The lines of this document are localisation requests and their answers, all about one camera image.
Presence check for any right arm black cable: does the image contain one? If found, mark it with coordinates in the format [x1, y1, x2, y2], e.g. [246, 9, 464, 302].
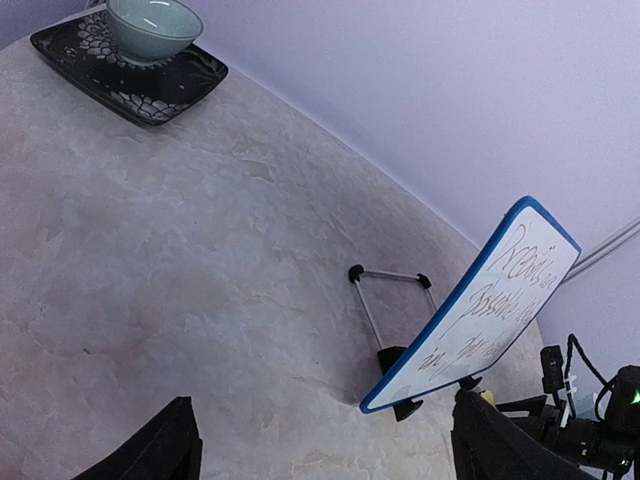
[564, 333, 616, 401]

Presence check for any black patterned square plate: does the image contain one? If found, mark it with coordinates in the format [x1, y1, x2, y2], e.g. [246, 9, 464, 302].
[30, 10, 229, 126]

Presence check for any whiteboard metal stand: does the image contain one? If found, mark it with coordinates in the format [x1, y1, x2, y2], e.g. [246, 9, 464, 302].
[347, 264, 484, 422]

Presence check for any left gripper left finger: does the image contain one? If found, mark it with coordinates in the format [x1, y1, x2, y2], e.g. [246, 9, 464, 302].
[75, 396, 203, 480]

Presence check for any yellow whiteboard eraser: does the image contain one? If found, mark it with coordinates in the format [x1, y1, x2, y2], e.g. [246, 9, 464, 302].
[479, 390, 496, 406]

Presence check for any blue framed whiteboard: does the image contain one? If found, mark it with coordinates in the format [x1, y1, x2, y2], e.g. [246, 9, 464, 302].
[360, 196, 581, 414]

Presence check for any right aluminium frame post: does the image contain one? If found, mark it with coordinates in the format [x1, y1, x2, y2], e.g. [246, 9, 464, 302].
[561, 215, 640, 285]

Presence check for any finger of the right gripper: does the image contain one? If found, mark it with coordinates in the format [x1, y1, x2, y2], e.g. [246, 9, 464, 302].
[496, 395, 547, 415]

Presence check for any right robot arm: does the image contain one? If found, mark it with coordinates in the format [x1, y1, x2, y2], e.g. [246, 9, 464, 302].
[497, 365, 639, 479]

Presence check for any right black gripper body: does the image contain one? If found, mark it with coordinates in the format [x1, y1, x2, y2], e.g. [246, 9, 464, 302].
[540, 405, 637, 470]

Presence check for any light green bowl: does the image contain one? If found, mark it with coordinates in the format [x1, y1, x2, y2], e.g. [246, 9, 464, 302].
[106, 0, 204, 65]

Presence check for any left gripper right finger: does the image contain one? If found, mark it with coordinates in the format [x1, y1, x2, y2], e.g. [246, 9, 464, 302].
[451, 389, 591, 479]

